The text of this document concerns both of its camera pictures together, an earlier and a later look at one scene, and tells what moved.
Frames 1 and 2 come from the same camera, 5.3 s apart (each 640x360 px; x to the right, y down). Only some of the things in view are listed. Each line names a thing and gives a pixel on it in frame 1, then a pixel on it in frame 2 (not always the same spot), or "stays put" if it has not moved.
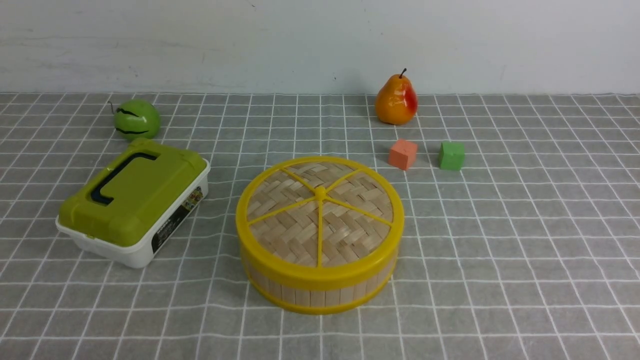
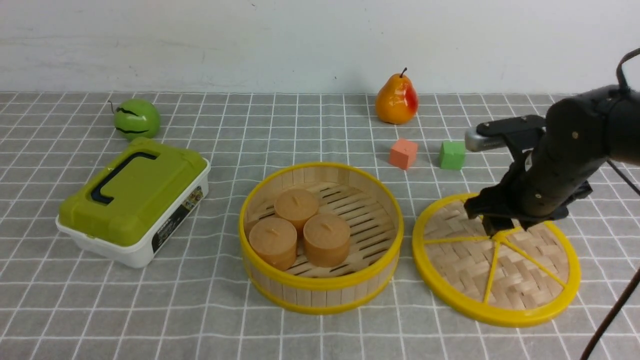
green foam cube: (452, 156) stays put
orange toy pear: (396, 102) stays put
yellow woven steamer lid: (318, 219) -> (515, 278)
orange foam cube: (402, 154) stays put
